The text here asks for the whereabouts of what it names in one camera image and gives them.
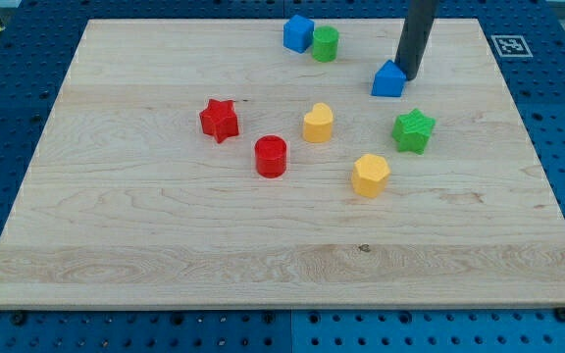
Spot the green star block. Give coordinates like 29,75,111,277
391,109,436,155

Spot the blue pentagon house block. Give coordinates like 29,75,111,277
371,60,406,97

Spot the light wooden board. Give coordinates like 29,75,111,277
0,19,565,310

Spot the green cylinder block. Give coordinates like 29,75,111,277
312,25,339,63

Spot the white fiducial marker tag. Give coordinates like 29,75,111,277
491,34,533,58

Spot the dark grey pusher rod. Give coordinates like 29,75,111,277
395,0,439,80

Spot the red star block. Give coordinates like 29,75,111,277
199,99,239,143

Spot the yellow heart block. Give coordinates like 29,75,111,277
302,102,334,143

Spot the yellow hexagon block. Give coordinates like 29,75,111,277
351,154,390,198

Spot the red cylinder block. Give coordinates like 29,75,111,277
254,135,287,178

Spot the blue cube block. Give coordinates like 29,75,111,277
282,15,315,53

